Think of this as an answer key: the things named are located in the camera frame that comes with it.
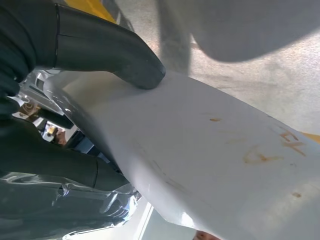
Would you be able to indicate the stainless steel workbench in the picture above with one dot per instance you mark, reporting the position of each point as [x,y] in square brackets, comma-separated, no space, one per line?
[250,89]

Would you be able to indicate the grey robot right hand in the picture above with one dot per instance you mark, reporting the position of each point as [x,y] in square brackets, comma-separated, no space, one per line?
[100,43]

